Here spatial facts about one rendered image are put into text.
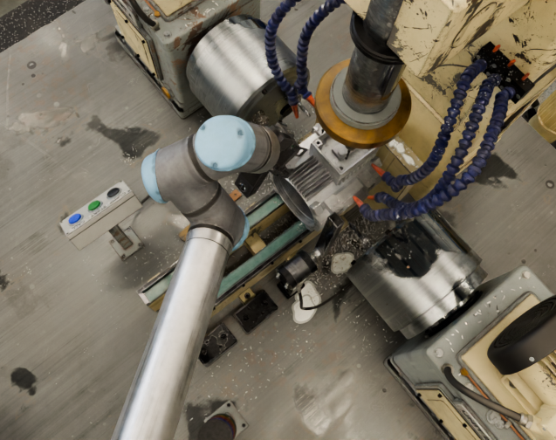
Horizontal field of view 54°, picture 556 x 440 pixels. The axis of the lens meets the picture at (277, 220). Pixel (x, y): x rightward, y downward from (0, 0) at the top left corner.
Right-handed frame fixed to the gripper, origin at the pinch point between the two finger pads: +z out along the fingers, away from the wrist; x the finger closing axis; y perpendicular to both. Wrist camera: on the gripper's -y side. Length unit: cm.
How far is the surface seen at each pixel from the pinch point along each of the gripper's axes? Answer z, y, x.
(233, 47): -3.3, 8.6, 27.3
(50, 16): 89, -61, 158
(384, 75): -29.5, 27.8, -9.3
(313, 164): 1.3, 4.1, -4.2
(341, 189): 5.4, 4.4, -12.0
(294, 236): 12.2, -13.4, -11.3
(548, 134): 101, 56, -31
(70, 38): 17, -30, 80
